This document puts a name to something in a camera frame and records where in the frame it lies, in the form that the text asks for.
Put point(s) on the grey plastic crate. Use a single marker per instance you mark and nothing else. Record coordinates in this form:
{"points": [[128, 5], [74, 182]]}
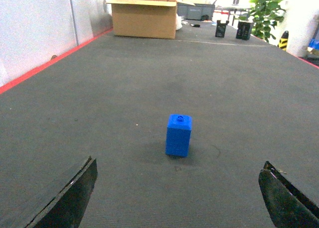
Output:
{"points": [[196, 12]]}

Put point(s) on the large open cardboard box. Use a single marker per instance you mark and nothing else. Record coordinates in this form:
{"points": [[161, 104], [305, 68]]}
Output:
{"points": [[144, 18]]}

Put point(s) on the red framed work table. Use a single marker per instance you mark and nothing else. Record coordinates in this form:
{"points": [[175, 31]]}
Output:
{"points": [[111, 99]]}

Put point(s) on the yellow black traffic cone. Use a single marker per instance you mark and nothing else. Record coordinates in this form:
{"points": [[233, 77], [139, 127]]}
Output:
{"points": [[283, 42]]}

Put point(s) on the black device right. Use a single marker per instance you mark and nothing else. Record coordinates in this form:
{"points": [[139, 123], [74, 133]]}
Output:
{"points": [[244, 30]]}

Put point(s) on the black device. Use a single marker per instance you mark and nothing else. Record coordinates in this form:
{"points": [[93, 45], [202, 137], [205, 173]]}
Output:
{"points": [[244, 30], [221, 28]]}

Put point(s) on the black device left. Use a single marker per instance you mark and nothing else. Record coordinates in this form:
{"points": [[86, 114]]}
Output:
{"points": [[221, 28]]}

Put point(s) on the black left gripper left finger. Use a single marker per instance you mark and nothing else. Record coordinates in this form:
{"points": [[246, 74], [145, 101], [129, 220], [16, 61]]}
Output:
{"points": [[62, 204]]}

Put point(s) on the blue plastic block part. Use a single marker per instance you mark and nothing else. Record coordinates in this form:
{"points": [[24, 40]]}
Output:
{"points": [[178, 134]]}

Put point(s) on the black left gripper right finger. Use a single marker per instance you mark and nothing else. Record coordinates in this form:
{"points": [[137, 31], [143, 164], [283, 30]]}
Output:
{"points": [[287, 206]]}

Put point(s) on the green potted plant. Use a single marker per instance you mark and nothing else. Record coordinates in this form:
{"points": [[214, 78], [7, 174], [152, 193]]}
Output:
{"points": [[265, 15]]}

